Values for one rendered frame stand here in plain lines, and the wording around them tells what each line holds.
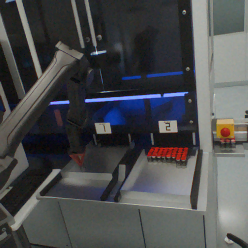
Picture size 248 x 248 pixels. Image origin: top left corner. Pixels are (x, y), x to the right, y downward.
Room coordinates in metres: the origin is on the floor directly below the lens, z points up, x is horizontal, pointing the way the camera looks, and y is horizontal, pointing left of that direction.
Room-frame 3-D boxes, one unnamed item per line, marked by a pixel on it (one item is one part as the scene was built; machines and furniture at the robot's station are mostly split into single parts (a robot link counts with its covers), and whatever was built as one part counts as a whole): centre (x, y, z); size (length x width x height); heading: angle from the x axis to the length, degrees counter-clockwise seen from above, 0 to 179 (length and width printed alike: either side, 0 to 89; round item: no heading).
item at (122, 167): (0.91, 0.07, 0.91); 0.14 x 0.03 x 0.06; 158
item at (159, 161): (1.01, -0.16, 0.90); 0.18 x 0.02 x 0.05; 67
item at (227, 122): (1.05, -0.44, 1.00); 0.08 x 0.07 x 0.07; 158
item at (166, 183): (0.93, -0.13, 0.90); 0.34 x 0.26 x 0.04; 157
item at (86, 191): (1.03, 0.02, 0.87); 0.70 x 0.48 x 0.02; 68
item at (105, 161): (1.16, 0.15, 0.90); 0.34 x 0.26 x 0.04; 158
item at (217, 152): (1.08, -0.47, 0.87); 0.14 x 0.13 x 0.02; 158
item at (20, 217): (1.11, 0.59, 0.79); 0.45 x 0.28 x 0.03; 165
